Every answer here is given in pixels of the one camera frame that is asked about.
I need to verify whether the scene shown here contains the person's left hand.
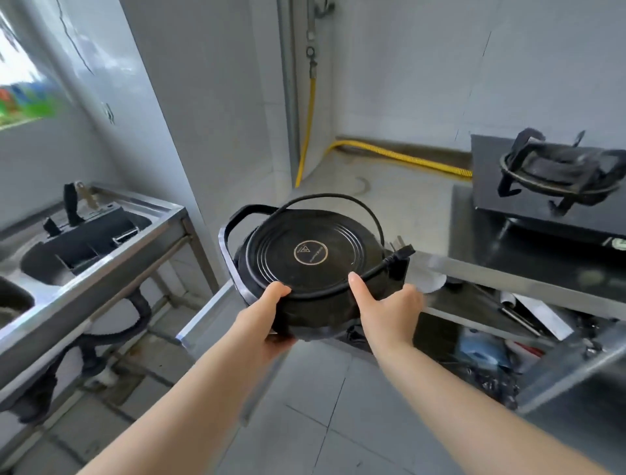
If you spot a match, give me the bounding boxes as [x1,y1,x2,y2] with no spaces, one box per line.
[231,281,297,363]

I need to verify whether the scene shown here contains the person's right hand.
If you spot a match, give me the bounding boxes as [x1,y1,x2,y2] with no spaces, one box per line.
[348,272,425,357]

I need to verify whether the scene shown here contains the round black induction cooker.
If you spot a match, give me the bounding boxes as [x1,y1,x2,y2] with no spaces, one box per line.
[218,205,410,342]

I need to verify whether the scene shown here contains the black power cord with plug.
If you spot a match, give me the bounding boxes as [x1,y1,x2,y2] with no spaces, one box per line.
[245,194,416,300]

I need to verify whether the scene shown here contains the person's left forearm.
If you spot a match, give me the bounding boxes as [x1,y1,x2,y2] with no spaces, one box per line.
[76,320,279,475]

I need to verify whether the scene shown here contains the person's right forearm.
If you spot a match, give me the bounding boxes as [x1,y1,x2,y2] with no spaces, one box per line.
[373,340,609,475]

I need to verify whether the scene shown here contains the blue plastic bag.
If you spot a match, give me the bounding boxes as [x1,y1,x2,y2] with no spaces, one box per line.
[456,327,509,373]

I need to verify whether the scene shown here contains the white paper sheet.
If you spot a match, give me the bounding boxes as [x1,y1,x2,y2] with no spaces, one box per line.
[500,293,574,341]

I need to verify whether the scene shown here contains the black dish rack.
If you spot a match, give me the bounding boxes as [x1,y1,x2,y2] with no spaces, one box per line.
[42,182,142,276]

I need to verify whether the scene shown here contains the stainless steel sink unit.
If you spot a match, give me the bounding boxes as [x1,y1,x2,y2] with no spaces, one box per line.
[0,183,219,412]

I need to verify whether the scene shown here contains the black glass gas stove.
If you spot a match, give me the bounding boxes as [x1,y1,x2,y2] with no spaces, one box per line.
[470,134,626,251]

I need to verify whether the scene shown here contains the black iron pan support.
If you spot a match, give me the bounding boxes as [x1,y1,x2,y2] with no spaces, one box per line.
[497,128,626,217]

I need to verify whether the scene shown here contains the gas valve fitting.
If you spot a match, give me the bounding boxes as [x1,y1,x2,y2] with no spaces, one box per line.
[305,0,336,79]

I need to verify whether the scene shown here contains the window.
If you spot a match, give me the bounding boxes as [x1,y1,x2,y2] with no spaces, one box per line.
[0,10,73,131]

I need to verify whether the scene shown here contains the yellow corrugated gas hose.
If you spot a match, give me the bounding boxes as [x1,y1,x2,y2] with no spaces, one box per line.
[294,76,474,189]

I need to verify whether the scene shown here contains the black sink drain hose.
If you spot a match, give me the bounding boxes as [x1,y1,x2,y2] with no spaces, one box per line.
[11,290,153,424]

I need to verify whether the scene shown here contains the grey wall pipe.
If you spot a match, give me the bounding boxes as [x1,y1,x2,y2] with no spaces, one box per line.
[276,0,301,187]

